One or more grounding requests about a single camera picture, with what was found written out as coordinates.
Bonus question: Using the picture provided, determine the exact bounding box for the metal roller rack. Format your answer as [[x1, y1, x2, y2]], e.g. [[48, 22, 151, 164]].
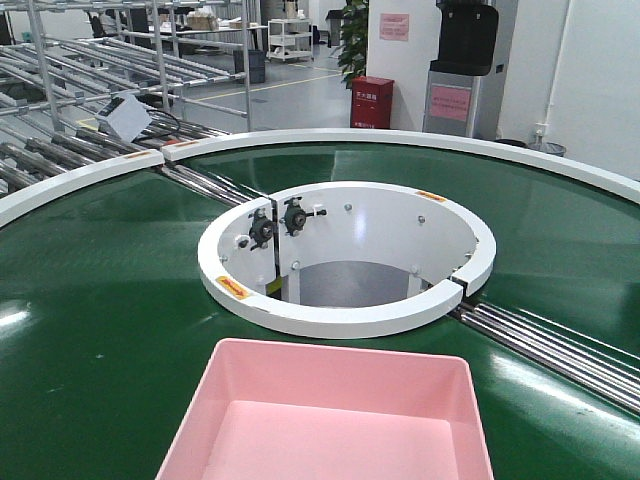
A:
[[0, 0, 251, 196]]

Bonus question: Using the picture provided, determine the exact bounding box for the pink plastic bin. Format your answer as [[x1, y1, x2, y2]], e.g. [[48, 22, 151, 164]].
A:
[[158, 339, 493, 479]]

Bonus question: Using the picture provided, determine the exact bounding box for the grey cabinet with pink notice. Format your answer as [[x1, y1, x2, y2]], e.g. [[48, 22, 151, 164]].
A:
[[423, 71, 481, 137]]

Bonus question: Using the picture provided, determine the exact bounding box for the white control box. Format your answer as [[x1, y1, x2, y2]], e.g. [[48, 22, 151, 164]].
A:
[[95, 93, 152, 142]]

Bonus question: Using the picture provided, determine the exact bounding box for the red fire extinguisher box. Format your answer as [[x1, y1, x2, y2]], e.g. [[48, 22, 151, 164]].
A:
[[350, 76, 394, 129]]

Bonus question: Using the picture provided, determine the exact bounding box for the green potted plant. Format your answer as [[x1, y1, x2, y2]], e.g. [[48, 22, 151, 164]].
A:
[[338, 0, 369, 89]]

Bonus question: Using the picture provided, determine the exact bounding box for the white inner conveyor ring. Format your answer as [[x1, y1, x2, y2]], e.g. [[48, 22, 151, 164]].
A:
[[197, 180, 498, 340]]

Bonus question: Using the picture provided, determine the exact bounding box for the white wheeled cart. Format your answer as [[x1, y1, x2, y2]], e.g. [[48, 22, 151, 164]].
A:
[[267, 18, 313, 62]]

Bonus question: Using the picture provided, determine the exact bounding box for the white outer conveyor rail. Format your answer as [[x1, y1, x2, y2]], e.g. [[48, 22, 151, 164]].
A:
[[0, 128, 640, 229]]

